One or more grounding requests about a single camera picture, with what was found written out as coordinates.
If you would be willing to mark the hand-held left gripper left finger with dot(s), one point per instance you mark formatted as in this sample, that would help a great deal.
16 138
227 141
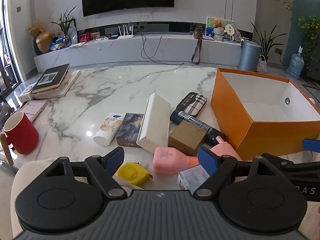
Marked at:
116 158

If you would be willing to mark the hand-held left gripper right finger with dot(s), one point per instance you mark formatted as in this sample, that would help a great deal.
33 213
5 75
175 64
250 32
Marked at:
207 160

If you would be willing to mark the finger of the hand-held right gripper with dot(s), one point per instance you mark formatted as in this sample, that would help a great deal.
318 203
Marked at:
311 145
295 168

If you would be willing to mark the brown square cardboard box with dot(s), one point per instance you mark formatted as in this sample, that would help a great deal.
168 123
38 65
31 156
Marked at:
186 137

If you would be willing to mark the white tube with fruit print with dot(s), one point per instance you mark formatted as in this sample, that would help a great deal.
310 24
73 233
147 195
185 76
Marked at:
108 127

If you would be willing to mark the white box orange rim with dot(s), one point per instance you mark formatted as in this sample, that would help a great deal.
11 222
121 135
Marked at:
270 135

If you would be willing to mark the white rectangular box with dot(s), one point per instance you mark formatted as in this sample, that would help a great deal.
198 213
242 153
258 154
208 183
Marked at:
156 120

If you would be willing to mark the plaid zip case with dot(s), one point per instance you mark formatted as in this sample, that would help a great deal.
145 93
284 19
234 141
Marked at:
192 103

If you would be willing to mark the pink bottle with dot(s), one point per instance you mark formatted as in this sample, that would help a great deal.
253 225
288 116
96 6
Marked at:
170 158
223 150

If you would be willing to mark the yellow tape measure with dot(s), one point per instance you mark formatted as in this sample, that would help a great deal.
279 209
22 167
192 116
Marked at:
131 173

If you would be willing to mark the clear plastic box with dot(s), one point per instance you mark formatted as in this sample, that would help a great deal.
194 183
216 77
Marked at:
191 178

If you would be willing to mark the black tube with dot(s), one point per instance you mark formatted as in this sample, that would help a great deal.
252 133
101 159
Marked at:
212 131

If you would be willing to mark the brown portrait card box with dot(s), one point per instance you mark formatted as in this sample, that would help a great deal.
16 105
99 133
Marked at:
130 130

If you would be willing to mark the blue water jug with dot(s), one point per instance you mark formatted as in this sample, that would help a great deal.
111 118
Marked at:
295 65

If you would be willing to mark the stack of books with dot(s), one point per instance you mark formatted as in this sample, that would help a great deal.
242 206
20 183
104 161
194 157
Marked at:
68 83

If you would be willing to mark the woven pastel bag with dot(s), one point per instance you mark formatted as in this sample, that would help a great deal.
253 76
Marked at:
262 65

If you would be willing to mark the black book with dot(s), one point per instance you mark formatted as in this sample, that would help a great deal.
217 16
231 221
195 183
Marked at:
51 77

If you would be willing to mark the marble media console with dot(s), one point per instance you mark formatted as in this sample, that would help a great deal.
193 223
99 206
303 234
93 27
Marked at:
112 52

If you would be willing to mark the grey pedal trash can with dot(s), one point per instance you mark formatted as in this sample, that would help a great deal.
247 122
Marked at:
249 56

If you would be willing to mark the small white box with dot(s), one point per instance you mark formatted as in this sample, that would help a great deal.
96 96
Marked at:
27 93

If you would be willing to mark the tall leafy floor plant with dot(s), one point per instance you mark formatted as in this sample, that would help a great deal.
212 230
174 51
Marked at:
266 42

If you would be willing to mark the bushy green plant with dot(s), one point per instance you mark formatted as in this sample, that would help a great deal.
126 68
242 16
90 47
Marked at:
311 30

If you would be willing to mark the white router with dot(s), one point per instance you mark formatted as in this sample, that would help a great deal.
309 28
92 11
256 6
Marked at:
125 36

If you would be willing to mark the red box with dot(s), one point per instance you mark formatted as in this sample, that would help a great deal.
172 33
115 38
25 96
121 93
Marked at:
84 38
95 36

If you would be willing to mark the blue snack packets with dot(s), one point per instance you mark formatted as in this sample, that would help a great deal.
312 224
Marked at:
57 45

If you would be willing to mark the white pouch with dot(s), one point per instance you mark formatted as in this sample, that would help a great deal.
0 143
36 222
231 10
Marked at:
73 35

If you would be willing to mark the round paddle fan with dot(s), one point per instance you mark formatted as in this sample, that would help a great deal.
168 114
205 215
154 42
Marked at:
230 29

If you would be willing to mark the printed picture card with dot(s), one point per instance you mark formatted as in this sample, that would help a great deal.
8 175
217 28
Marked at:
209 26

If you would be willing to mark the gold vase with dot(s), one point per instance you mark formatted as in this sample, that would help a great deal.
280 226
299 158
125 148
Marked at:
44 42

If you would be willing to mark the green potted plant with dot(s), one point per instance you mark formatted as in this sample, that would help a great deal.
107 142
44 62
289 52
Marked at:
65 22

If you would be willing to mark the dried yellow flowers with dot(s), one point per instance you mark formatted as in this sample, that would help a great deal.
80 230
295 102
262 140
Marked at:
35 28

